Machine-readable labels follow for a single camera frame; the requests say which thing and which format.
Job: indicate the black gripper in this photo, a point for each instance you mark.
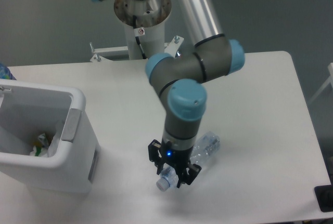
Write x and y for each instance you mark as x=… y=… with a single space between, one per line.
x=161 y=153

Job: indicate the clear plastic bottle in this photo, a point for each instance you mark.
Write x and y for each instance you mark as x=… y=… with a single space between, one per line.
x=205 y=147

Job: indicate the white paper pouch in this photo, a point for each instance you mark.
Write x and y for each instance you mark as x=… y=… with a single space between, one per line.
x=52 y=149

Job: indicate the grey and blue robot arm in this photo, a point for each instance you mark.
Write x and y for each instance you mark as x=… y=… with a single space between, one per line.
x=178 y=81

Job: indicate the trash inside the can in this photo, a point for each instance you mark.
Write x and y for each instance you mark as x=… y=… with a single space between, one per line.
x=40 y=146

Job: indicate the white trash can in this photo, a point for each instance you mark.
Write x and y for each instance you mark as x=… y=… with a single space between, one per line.
x=28 y=110

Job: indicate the black object at table edge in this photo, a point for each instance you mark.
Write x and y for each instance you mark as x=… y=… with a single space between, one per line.
x=324 y=197

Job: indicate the blue patterned object at left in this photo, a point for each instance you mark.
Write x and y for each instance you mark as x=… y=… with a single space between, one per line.
x=5 y=73

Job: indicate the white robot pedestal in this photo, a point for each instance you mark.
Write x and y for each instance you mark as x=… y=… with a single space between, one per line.
x=145 y=39

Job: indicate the white frame at right edge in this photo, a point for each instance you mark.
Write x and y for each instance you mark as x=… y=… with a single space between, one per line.
x=325 y=84

